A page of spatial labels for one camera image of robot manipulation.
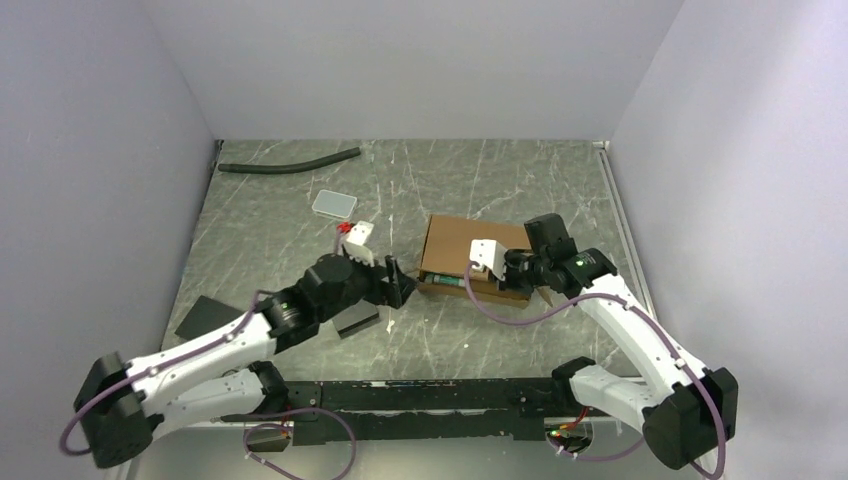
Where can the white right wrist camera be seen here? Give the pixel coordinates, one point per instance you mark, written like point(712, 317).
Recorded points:
point(488, 255)

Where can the brown cardboard paper box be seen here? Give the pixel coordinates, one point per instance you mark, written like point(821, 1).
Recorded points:
point(462, 254)

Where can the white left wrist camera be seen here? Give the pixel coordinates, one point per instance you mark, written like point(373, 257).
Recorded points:
point(353, 241)

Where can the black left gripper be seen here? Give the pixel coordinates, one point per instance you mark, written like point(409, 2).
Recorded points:
point(396, 291)

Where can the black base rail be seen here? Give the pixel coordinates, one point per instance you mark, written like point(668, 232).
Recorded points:
point(521, 409)

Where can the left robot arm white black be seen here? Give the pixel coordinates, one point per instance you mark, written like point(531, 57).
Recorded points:
point(122, 406)

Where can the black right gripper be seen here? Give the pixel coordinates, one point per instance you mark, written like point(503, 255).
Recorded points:
point(508, 283)

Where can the black rectangular box centre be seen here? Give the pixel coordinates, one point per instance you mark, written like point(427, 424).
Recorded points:
point(355, 318)

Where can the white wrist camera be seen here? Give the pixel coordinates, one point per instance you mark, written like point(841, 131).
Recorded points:
point(488, 255)
point(353, 241)

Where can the black foam tube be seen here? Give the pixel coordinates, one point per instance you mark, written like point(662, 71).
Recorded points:
point(288, 169)

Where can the black flat box left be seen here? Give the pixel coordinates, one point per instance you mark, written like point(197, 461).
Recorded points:
point(206, 315)

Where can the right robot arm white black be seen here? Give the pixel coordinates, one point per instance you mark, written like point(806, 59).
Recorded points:
point(685, 410)

